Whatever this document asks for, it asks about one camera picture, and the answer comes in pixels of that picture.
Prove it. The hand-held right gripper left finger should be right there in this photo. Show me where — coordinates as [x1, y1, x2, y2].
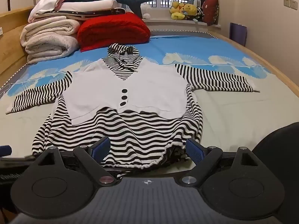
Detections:
[35, 137, 116, 187]

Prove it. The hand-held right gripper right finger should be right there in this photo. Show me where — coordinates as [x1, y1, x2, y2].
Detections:
[179, 138, 260, 188]

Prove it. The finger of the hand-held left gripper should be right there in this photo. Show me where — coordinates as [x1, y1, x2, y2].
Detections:
[0, 145, 12, 157]
[0, 155, 36, 163]

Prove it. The black white striped hooded garment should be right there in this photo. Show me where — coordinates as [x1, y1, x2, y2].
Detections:
[6, 43, 261, 169]

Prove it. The dark cloth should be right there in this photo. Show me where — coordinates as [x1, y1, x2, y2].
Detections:
[252, 121, 299, 169]

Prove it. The red folded blanket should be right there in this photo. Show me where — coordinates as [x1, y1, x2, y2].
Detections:
[77, 12, 151, 52]

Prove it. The white folded quilt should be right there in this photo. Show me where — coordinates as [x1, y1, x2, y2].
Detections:
[20, 16, 81, 65]

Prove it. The purple board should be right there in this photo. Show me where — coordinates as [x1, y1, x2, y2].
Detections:
[229, 22, 248, 47]

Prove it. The black white striped plush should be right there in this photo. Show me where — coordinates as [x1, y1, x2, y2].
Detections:
[194, 7, 204, 22]

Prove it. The dark red cushion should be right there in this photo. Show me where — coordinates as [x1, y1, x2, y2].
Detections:
[202, 0, 220, 26]

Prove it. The yellow plush toy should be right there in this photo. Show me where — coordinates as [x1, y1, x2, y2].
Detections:
[184, 3, 198, 20]

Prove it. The yellow duck plush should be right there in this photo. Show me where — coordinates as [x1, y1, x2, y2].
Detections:
[169, 1, 187, 20]

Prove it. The white plush toy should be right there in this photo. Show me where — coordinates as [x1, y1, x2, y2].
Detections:
[142, 3, 153, 19]

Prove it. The white and pink cloth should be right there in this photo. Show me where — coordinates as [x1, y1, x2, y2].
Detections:
[28, 0, 68, 23]

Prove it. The wooden bed frame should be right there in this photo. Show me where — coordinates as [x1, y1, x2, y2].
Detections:
[0, 6, 299, 94]

